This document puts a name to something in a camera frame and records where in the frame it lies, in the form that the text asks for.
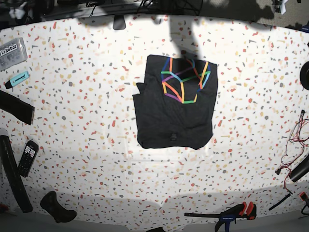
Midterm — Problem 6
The red and black wire bundle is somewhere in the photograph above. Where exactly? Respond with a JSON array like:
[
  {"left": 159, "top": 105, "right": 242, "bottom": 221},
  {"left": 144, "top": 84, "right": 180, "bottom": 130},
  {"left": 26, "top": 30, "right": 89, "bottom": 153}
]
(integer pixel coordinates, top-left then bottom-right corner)
[{"left": 275, "top": 110, "right": 309, "bottom": 194}]

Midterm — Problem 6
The small red black connector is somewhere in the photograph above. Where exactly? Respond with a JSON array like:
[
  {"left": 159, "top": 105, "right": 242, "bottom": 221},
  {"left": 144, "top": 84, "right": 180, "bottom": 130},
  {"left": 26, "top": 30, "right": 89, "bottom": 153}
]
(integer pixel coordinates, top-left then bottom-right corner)
[{"left": 300, "top": 192, "right": 308, "bottom": 201}]

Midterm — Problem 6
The black game controller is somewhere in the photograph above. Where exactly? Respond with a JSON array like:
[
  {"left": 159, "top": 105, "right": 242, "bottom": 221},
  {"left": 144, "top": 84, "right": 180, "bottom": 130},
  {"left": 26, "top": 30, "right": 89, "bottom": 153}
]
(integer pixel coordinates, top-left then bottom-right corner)
[{"left": 40, "top": 191, "right": 77, "bottom": 223}]

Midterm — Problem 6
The long black foam tube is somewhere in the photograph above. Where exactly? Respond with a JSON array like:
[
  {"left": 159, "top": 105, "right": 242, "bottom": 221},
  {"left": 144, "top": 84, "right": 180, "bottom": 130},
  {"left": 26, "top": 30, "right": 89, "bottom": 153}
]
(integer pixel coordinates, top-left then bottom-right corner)
[{"left": 0, "top": 128, "right": 33, "bottom": 213}]

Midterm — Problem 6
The black remote control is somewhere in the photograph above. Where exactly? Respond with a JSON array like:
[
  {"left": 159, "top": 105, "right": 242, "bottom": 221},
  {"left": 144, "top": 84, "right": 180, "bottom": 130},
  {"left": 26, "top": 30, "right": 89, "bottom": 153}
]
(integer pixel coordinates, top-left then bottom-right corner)
[{"left": 18, "top": 140, "right": 39, "bottom": 177}]

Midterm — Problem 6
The grey monitor stand base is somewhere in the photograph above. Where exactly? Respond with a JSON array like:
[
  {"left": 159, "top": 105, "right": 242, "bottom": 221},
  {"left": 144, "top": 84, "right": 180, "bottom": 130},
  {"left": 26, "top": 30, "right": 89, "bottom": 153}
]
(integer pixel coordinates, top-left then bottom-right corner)
[{"left": 113, "top": 15, "right": 126, "bottom": 30}]

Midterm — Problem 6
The thin black stick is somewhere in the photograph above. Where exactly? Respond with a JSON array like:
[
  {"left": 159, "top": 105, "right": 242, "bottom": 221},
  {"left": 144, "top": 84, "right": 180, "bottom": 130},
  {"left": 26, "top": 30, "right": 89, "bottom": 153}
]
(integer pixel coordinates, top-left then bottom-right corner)
[{"left": 269, "top": 193, "right": 291, "bottom": 211}]

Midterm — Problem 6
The dark grey T-shirt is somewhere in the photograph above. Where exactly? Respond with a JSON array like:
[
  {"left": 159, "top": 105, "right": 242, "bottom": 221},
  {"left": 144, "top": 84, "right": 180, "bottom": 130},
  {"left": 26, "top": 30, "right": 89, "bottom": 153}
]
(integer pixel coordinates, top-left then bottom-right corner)
[{"left": 133, "top": 55, "right": 218, "bottom": 150}]

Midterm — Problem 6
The black folded cloth strip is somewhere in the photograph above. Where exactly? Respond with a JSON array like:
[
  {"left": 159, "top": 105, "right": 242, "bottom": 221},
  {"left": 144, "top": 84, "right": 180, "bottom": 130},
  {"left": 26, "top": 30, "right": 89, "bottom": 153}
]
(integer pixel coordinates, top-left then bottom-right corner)
[{"left": 0, "top": 90, "right": 35, "bottom": 125}]

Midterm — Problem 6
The black cylinder tube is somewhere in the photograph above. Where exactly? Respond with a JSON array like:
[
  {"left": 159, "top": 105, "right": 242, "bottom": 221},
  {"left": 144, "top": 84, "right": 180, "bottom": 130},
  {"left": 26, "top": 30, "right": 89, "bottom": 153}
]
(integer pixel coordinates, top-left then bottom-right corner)
[{"left": 290, "top": 159, "right": 309, "bottom": 183}]

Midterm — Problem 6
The black blue bar clamp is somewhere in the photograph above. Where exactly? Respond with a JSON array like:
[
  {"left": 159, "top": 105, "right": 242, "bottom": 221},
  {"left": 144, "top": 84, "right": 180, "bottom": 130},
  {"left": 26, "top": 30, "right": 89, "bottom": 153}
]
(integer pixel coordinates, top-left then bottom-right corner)
[{"left": 184, "top": 202, "right": 257, "bottom": 232}]

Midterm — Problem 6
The clear LeRobot plastic box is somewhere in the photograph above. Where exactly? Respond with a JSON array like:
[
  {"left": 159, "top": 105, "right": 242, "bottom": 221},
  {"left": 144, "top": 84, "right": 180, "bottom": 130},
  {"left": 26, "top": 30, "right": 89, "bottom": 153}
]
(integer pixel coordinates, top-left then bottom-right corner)
[{"left": 0, "top": 37, "right": 28, "bottom": 71}]

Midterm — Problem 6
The turquoise highlighter marker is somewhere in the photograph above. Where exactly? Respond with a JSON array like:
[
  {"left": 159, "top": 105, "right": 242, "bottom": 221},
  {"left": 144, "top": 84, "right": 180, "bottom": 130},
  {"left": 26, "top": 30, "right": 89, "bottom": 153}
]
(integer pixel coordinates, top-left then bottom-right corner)
[{"left": 5, "top": 71, "right": 29, "bottom": 89}]

